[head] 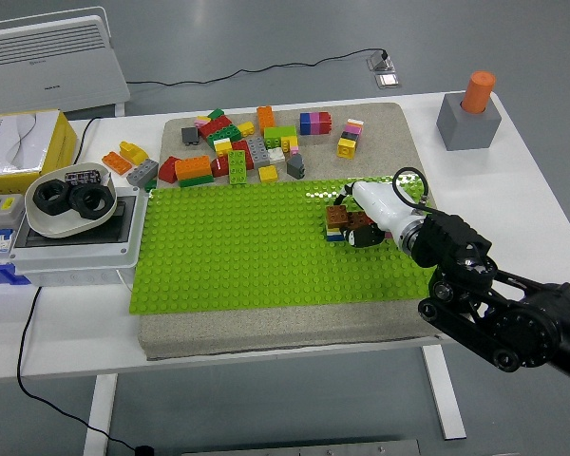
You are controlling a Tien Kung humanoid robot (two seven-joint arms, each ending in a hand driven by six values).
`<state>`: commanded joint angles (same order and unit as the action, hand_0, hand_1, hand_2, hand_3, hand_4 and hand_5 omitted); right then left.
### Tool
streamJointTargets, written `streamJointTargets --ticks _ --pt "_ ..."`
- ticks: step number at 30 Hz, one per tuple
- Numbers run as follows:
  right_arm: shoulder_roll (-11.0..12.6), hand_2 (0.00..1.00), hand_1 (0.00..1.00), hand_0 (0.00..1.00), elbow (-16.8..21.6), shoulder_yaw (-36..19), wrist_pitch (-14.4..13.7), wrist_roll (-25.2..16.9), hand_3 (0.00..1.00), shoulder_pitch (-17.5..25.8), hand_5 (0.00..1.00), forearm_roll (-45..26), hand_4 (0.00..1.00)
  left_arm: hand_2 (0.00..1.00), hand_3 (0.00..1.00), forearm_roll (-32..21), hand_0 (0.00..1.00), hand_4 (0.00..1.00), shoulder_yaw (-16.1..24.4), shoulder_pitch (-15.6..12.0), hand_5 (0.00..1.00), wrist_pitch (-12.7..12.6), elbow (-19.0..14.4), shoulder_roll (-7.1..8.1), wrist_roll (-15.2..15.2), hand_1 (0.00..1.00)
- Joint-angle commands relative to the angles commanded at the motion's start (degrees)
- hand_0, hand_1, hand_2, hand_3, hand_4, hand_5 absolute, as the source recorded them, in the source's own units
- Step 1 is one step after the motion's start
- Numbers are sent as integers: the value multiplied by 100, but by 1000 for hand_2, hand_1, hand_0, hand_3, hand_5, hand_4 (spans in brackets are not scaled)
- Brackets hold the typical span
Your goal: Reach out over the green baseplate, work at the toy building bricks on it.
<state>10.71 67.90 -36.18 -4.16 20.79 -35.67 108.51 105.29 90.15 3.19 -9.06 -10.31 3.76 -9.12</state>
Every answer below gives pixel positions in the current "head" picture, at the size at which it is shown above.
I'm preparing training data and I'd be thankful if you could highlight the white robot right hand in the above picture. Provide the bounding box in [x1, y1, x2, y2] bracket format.
[334, 180, 422, 250]

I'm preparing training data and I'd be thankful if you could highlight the brick column with yellow end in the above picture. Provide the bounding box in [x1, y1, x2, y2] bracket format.
[336, 118, 365, 160]

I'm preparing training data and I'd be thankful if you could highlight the brick column with blue end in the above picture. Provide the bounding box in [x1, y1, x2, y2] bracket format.
[298, 111, 333, 137]

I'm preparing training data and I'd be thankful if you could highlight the green studded baseplate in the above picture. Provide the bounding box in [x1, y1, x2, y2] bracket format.
[127, 175, 459, 316]

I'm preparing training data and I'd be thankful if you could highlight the dark grey sloped brick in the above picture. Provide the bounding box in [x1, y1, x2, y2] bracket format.
[286, 153, 307, 180]

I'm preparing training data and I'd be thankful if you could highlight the grey cube holder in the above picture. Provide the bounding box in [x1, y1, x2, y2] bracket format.
[435, 92, 504, 152]

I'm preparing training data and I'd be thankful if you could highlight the lime green long brick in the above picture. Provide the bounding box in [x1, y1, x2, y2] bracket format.
[262, 123, 299, 146]

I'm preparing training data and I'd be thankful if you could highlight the light grey long brick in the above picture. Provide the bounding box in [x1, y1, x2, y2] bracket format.
[125, 159, 160, 187]
[246, 136, 272, 167]

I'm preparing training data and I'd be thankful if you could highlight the open metal floor socket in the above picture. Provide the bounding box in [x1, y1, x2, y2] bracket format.
[366, 49, 399, 72]

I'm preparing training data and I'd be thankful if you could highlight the orange cylinder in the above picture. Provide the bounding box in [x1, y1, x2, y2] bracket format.
[460, 70, 497, 115]

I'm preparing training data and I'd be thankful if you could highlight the orange tall brick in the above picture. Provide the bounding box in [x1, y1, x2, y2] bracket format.
[256, 105, 276, 132]

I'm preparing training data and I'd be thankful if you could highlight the lime green flat brick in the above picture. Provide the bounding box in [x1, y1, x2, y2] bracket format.
[227, 149, 250, 185]

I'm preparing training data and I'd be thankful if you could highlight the red long brick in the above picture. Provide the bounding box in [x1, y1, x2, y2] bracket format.
[198, 115, 234, 141]
[231, 140, 257, 171]

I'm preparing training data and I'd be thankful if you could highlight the grey-brown foam mat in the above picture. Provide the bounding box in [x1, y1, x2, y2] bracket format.
[136, 102, 473, 362]

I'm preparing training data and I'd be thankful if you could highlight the green flat long brick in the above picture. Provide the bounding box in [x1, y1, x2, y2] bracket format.
[179, 174, 216, 189]

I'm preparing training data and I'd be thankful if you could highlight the orange long brick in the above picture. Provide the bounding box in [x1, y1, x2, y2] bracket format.
[101, 151, 133, 177]
[174, 155, 214, 181]

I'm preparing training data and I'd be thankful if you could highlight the white table leg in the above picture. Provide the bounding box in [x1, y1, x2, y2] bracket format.
[420, 344, 467, 442]
[83, 372, 120, 456]

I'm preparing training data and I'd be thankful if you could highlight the red sloped brick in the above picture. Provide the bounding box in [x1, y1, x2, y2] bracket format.
[158, 156, 181, 185]

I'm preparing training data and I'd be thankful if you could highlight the yellow curved brick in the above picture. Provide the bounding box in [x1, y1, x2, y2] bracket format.
[118, 141, 150, 166]

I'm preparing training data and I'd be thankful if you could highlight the small black component strip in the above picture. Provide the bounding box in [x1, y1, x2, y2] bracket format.
[65, 168, 102, 186]

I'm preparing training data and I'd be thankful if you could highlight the black plastic hex nut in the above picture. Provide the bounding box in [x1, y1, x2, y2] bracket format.
[68, 182, 114, 219]
[31, 179, 73, 218]

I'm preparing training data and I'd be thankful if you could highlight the white shallow bowl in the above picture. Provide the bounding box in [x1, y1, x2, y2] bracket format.
[24, 161, 120, 239]

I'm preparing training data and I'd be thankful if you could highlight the yellow tissue box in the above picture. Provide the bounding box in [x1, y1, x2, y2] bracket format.
[0, 108, 80, 194]

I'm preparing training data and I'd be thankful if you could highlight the white panel heater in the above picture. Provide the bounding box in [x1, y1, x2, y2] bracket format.
[0, 6, 132, 118]

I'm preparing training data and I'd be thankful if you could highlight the grey push-button box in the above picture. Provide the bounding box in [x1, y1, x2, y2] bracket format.
[0, 193, 27, 232]

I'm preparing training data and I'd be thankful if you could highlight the blue plastic bin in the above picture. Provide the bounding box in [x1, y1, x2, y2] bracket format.
[0, 260, 32, 287]

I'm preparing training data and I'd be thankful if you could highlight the thin black floor cable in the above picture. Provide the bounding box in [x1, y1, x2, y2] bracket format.
[125, 47, 390, 89]

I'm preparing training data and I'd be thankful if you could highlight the grey electrical enclosure box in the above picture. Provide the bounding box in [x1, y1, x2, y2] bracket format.
[9, 185, 148, 289]

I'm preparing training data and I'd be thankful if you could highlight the black power cable with plug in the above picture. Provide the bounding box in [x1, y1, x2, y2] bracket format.
[16, 116, 157, 456]

